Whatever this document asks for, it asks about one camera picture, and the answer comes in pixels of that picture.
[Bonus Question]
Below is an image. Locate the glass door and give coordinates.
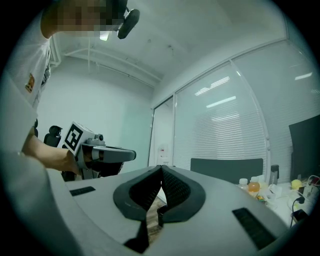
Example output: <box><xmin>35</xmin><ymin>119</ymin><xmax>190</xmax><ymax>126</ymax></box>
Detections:
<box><xmin>149</xmin><ymin>96</ymin><xmax>176</xmax><ymax>167</ymax></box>

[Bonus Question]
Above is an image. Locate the white window blind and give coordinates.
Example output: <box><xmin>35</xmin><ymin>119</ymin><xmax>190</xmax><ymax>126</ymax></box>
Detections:
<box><xmin>174</xmin><ymin>62</ymin><xmax>269</xmax><ymax>173</ymax></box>
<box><xmin>232</xmin><ymin>39</ymin><xmax>320</xmax><ymax>182</ymax></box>

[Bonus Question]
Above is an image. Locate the person's left hand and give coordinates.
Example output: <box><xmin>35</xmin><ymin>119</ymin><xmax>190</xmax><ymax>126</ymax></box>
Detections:
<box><xmin>63</xmin><ymin>149</ymin><xmax>81</xmax><ymax>175</ymax></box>

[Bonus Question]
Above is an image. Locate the person's white t-shirt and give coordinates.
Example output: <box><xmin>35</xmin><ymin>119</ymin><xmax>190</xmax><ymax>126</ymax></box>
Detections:
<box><xmin>0</xmin><ymin>12</ymin><xmax>59</xmax><ymax>153</ymax></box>

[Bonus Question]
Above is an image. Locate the black office chair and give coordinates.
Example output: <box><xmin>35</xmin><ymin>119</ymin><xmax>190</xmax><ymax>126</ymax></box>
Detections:
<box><xmin>32</xmin><ymin>118</ymin><xmax>76</xmax><ymax>182</ymax></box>

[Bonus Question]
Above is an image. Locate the plastic water bottle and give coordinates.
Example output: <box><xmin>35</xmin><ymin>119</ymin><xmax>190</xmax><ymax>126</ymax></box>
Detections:
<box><xmin>156</xmin><ymin>143</ymin><xmax>171</xmax><ymax>166</ymax></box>

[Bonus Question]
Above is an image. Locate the grey water bottle black lid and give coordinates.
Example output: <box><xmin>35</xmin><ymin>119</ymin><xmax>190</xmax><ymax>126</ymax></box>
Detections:
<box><xmin>270</xmin><ymin>164</ymin><xmax>280</xmax><ymax>186</ymax></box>

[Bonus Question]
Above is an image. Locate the person's head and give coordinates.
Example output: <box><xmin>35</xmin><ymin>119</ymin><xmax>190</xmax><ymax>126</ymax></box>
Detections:
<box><xmin>41</xmin><ymin>0</ymin><xmax>129</xmax><ymax>39</ymax></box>

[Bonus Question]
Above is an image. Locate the person's left forearm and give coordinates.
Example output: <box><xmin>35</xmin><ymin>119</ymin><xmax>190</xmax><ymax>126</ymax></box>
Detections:
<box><xmin>21</xmin><ymin>136</ymin><xmax>68</xmax><ymax>172</ymax></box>

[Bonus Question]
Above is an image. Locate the dark orange juice bottle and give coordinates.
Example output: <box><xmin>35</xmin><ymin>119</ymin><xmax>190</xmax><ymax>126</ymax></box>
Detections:
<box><xmin>247</xmin><ymin>176</ymin><xmax>261</xmax><ymax>198</ymax></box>

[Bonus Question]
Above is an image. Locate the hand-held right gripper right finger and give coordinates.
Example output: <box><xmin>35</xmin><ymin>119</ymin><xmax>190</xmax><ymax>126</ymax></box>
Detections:
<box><xmin>149</xmin><ymin>164</ymin><xmax>288</xmax><ymax>256</ymax></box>

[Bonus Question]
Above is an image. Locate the dark grey desk divider panel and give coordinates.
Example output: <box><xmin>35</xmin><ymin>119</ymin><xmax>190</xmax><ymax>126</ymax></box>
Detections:
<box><xmin>190</xmin><ymin>157</ymin><xmax>264</xmax><ymax>186</ymax></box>

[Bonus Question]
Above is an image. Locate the black head-worn camera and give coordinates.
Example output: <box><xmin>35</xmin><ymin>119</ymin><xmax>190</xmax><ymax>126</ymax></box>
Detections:
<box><xmin>116</xmin><ymin>7</ymin><xmax>141</xmax><ymax>40</ymax></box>

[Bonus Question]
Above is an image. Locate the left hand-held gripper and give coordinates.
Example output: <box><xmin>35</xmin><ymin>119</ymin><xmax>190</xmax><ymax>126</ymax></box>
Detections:
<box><xmin>61</xmin><ymin>121</ymin><xmax>137</xmax><ymax>180</ymax></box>

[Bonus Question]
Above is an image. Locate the black monitor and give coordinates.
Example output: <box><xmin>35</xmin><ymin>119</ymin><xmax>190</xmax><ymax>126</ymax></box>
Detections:
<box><xmin>288</xmin><ymin>115</ymin><xmax>320</xmax><ymax>183</ymax></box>

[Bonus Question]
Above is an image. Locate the clear plastic bag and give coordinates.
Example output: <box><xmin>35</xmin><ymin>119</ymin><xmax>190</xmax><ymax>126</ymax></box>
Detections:
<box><xmin>259</xmin><ymin>174</ymin><xmax>284</xmax><ymax>201</ymax></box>

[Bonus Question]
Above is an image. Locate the white power strip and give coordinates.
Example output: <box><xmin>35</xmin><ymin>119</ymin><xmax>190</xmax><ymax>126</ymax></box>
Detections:
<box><xmin>303</xmin><ymin>174</ymin><xmax>320</xmax><ymax>200</ymax></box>

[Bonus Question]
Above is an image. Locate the white ceiling pipe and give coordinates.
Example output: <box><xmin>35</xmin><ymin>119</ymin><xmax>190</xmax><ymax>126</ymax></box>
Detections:
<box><xmin>62</xmin><ymin>47</ymin><xmax>163</xmax><ymax>88</ymax></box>

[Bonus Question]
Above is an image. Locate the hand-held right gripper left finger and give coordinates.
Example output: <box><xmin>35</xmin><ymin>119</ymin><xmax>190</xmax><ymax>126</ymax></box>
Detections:
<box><xmin>65</xmin><ymin>164</ymin><xmax>163</xmax><ymax>255</ymax></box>

